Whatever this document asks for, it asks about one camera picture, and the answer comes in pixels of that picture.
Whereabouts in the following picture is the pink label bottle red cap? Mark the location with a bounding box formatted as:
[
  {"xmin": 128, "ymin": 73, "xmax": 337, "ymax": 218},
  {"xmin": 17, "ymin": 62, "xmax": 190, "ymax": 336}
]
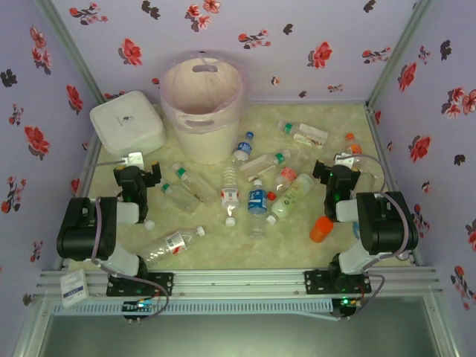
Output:
[{"xmin": 266, "ymin": 166, "xmax": 298, "ymax": 202}]

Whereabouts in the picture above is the milky white bottle green logo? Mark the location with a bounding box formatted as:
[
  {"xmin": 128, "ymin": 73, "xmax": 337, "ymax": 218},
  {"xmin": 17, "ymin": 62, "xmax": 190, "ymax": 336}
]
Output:
[{"xmin": 265, "ymin": 173, "xmax": 315, "ymax": 226}]

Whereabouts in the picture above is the clear bottle orange cap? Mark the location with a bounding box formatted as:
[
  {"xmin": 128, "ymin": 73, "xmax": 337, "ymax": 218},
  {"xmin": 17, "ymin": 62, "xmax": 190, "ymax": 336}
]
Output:
[{"xmin": 344, "ymin": 132, "xmax": 364, "ymax": 156}]

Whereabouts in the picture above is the orange cup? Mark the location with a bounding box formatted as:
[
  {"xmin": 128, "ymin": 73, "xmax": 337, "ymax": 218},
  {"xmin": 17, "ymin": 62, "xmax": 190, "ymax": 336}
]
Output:
[{"xmin": 309, "ymin": 216, "xmax": 335, "ymax": 244}]

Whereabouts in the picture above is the clear bottle large blue label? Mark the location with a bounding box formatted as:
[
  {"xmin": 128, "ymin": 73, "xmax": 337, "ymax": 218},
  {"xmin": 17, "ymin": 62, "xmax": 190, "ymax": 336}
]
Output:
[{"xmin": 247, "ymin": 178, "xmax": 269, "ymax": 241}]

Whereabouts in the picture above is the ribbed clear bottle red label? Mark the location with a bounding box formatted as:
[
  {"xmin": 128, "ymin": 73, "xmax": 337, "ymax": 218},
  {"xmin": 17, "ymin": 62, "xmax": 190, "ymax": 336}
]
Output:
[{"xmin": 219, "ymin": 154, "xmax": 241, "ymax": 228}]

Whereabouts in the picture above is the small bottle blue cap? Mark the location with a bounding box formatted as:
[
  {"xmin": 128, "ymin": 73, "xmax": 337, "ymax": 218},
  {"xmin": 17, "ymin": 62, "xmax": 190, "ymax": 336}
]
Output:
[{"xmin": 232, "ymin": 130, "xmax": 256, "ymax": 161}]

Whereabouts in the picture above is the white bin with pink liner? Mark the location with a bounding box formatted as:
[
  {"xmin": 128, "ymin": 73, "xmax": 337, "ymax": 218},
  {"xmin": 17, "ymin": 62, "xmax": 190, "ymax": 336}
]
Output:
[{"xmin": 158, "ymin": 50, "xmax": 245, "ymax": 165}]

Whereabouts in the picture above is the white square plastic box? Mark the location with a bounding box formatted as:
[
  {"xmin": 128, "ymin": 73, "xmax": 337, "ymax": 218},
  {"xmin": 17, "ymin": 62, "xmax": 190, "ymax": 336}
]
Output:
[{"xmin": 89, "ymin": 90, "xmax": 167, "ymax": 157}]

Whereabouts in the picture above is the crushed clear bottle red label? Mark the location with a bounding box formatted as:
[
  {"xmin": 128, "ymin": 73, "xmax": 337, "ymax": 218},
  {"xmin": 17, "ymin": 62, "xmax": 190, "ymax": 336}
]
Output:
[{"xmin": 138, "ymin": 225, "xmax": 207, "ymax": 266}]

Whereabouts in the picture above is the white card blue stripe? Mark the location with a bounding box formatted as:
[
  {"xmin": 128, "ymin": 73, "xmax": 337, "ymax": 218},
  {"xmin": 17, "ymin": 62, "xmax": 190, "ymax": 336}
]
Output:
[{"xmin": 59, "ymin": 269, "xmax": 91, "ymax": 309}]

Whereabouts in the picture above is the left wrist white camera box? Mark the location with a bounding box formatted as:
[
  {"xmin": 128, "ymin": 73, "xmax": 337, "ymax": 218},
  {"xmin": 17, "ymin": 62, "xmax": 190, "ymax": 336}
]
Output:
[{"xmin": 123, "ymin": 151, "xmax": 145, "ymax": 169}]

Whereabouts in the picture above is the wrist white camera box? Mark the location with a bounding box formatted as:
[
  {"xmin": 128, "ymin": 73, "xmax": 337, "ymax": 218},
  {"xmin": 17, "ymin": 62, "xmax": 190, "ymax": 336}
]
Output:
[
  {"xmin": 123, "ymin": 151, "xmax": 145, "ymax": 169},
  {"xmin": 333, "ymin": 152, "xmax": 357, "ymax": 167}
]

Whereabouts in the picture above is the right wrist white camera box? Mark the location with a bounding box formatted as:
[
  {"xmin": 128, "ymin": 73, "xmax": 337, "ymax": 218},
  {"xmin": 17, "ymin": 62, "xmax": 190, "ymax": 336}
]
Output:
[{"xmin": 333, "ymin": 152, "xmax": 357, "ymax": 167}]

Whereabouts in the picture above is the left arm lilac cable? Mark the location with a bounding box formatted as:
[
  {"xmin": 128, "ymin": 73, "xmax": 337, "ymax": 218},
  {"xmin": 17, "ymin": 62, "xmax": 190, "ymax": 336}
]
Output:
[{"xmin": 72, "ymin": 158, "xmax": 170, "ymax": 323}]

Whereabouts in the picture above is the arm lilac cable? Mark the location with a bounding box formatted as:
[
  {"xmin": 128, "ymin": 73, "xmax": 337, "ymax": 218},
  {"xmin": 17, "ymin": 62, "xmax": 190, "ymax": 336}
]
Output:
[
  {"xmin": 72, "ymin": 158, "xmax": 170, "ymax": 323},
  {"xmin": 336, "ymin": 152, "xmax": 416, "ymax": 323}
]

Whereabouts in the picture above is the right arm lilac cable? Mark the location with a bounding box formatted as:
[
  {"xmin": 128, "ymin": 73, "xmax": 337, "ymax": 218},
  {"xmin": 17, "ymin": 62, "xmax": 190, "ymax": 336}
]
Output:
[{"xmin": 336, "ymin": 152, "xmax": 416, "ymax": 323}]

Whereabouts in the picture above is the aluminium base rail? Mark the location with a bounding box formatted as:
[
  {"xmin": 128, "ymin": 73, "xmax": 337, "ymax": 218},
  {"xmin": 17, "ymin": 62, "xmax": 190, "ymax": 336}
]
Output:
[{"xmin": 36, "ymin": 268, "xmax": 442, "ymax": 298}]

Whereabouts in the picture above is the aluminium frame post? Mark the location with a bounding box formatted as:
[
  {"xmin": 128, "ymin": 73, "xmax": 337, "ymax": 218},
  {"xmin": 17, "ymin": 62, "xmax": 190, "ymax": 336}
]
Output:
[
  {"xmin": 35, "ymin": 0, "xmax": 107, "ymax": 105},
  {"xmin": 366, "ymin": 0, "xmax": 436, "ymax": 109}
]

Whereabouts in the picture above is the white slotted cable duct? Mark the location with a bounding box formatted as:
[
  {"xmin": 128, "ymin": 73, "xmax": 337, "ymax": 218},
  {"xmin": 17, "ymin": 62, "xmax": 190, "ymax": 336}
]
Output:
[{"xmin": 50, "ymin": 299, "xmax": 332, "ymax": 317}]

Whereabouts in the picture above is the aluminium frame leg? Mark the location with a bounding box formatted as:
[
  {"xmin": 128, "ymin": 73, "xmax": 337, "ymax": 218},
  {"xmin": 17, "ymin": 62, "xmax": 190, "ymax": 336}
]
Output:
[
  {"xmin": 423, "ymin": 297, "xmax": 462, "ymax": 357},
  {"xmin": 10, "ymin": 293, "xmax": 55, "ymax": 357}
]

